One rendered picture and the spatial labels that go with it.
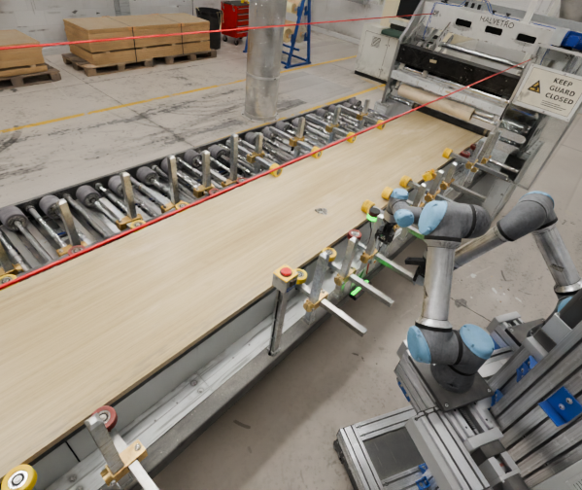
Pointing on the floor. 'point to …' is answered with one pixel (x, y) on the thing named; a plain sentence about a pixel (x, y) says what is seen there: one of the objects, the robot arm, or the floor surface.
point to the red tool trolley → (232, 13)
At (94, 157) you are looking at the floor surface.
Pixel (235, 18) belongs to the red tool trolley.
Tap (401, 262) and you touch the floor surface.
